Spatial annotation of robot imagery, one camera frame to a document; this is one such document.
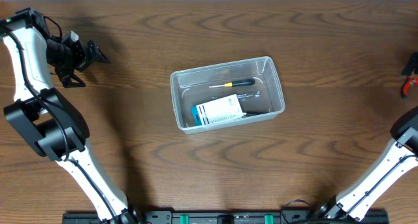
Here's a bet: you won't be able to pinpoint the small claw hammer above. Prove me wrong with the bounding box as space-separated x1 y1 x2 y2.
242 112 268 117

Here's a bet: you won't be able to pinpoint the clear plastic container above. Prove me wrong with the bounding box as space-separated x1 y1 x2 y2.
170 56 285 134

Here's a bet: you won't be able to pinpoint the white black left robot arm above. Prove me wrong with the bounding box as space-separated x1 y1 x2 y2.
1 8 144 223

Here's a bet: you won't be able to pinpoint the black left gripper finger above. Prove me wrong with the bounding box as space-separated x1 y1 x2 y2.
87 40 110 63
60 73 86 88

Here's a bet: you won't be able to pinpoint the blue white cardboard box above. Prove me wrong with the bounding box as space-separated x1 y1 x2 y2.
191 94 244 125

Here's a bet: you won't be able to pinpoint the black yellow screwdriver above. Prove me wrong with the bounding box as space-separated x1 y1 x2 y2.
210 78 255 88

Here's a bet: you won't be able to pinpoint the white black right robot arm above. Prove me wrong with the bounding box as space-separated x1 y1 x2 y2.
313 107 417 223

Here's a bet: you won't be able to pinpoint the silver combination wrench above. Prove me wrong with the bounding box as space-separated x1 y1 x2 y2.
223 91 261 99

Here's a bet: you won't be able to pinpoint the red handled pliers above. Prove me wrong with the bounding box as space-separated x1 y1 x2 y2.
400 76 417 99

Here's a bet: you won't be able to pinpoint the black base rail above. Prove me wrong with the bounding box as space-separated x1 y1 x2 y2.
61 210 390 224

